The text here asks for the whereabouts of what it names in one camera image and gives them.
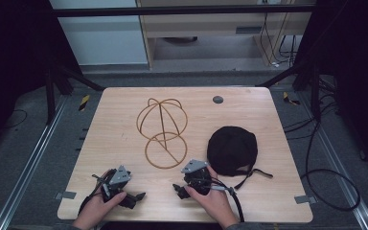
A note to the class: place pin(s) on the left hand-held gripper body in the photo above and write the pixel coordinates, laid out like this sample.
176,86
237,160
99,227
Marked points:
119,177

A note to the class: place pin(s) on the black metal stand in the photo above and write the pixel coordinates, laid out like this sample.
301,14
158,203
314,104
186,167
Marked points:
315,92
50,96

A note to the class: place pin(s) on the white cabinet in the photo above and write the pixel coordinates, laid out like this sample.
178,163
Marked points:
102,38

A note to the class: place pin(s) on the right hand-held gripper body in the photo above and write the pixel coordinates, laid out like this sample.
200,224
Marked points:
198,179

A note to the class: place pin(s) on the dark curtain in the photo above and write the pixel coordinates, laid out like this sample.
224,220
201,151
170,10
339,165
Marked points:
354,64
9,48

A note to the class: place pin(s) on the light wooden desk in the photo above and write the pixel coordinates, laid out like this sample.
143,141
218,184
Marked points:
204,24

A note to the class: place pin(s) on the black horizontal frame bar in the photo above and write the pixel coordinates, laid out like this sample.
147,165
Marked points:
179,10

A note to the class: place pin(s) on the black cap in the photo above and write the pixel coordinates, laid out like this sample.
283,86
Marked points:
232,150

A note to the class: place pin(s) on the person's left hand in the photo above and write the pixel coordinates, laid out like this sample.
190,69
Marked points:
96,206

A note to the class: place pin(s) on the yellow black striped tape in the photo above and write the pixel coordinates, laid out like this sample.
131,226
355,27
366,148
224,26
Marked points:
84,103
288,98

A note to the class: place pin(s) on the grey metal table bracket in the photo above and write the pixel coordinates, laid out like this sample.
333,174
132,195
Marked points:
65,195
305,199

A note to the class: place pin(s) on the metal floor rail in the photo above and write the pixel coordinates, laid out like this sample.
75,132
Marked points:
28,166
341,166

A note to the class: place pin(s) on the grey round table grommet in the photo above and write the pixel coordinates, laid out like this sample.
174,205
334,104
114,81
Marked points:
218,99

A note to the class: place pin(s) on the person's right hand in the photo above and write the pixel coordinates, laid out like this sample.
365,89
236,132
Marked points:
213,201

